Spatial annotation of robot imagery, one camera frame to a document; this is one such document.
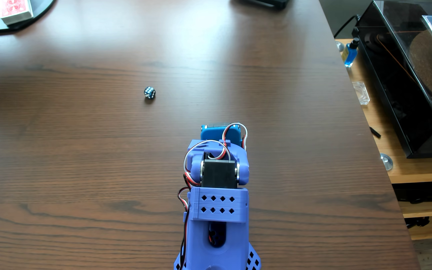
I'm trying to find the small blue liquid bottle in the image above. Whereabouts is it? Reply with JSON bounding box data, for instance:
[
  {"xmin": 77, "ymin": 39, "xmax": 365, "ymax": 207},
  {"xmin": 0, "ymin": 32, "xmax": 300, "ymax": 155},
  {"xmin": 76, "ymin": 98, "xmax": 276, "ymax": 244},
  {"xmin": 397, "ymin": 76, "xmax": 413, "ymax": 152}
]
[{"xmin": 344, "ymin": 37, "xmax": 361, "ymax": 69}]

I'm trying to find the silver metal disc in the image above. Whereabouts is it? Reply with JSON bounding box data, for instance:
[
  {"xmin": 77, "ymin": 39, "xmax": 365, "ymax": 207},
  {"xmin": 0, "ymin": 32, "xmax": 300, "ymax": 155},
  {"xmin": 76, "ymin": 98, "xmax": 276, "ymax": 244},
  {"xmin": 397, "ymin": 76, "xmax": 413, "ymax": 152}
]
[{"xmin": 380, "ymin": 154, "xmax": 394, "ymax": 172}]

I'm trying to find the black turntable with dust cover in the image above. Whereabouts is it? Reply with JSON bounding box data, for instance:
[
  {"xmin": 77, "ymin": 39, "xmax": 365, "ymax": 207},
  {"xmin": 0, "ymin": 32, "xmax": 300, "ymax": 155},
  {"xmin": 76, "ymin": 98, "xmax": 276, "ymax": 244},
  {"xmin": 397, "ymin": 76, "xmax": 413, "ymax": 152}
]
[{"xmin": 352, "ymin": 0, "xmax": 432, "ymax": 160}]

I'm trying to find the black power cable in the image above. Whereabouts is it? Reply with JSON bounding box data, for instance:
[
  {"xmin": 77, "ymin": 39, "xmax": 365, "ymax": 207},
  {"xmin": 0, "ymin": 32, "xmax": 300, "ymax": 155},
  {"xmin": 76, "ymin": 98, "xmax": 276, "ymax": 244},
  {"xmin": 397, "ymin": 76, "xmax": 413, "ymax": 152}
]
[{"xmin": 333, "ymin": 14, "xmax": 361, "ymax": 38}]

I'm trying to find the bright blue gripper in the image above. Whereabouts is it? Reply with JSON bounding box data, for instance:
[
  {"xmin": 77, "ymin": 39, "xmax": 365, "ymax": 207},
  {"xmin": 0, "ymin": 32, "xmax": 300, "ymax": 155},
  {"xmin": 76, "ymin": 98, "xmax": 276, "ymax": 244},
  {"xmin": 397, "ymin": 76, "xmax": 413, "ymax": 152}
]
[{"xmin": 200, "ymin": 124, "xmax": 242, "ymax": 143}]

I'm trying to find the light wooden sideboard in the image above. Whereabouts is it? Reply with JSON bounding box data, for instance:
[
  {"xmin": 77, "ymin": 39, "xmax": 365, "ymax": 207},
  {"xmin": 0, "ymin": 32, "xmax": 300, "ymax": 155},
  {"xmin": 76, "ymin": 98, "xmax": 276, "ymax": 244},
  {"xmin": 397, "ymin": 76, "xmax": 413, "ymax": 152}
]
[{"xmin": 335, "ymin": 38, "xmax": 432, "ymax": 242}]

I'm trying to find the black flat device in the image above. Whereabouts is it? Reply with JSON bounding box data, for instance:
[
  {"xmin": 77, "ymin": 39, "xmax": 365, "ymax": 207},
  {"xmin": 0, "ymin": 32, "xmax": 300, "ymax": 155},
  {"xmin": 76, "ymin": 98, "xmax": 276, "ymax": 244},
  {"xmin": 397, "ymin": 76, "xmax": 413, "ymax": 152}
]
[{"xmin": 234, "ymin": 0, "xmax": 289, "ymax": 11}]

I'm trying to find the red white black servo cable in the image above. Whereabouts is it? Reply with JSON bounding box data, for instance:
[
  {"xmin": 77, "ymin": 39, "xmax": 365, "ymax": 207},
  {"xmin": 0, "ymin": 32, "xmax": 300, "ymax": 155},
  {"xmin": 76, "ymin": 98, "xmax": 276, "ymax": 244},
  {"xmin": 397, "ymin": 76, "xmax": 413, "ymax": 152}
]
[
  {"xmin": 183, "ymin": 139, "xmax": 232, "ymax": 177},
  {"xmin": 221, "ymin": 122, "xmax": 248, "ymax": 151},
  {"xmin": 177, "ymin": 174, "xmax": 202, "ymax": 270}
]

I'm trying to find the clear acrylic block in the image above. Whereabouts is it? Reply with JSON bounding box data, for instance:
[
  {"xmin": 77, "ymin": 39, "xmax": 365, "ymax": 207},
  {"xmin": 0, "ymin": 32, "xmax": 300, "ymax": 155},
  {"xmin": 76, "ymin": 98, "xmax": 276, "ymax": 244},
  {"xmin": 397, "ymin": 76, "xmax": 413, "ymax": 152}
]
[{"xmin": 352, "ymin": 81, "xmax": 371, "ymax": 106}]

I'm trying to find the red playing card box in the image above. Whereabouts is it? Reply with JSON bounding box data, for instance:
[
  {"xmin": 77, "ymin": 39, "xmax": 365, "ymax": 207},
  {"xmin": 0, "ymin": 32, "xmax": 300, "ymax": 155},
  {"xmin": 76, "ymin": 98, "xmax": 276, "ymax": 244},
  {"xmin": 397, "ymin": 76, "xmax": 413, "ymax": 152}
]
[{"xmin": 0, "ymin": 0, "xmax": 34, "ymax": 26}]

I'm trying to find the black round mat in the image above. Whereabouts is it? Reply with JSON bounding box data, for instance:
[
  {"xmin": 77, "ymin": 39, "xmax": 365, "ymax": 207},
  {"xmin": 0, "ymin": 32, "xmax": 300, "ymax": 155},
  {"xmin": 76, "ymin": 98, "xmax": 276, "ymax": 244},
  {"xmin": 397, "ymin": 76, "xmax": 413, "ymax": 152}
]
[{"xmin": 0, "ymin": 0, "xmax": 55, "ymax": 37}]

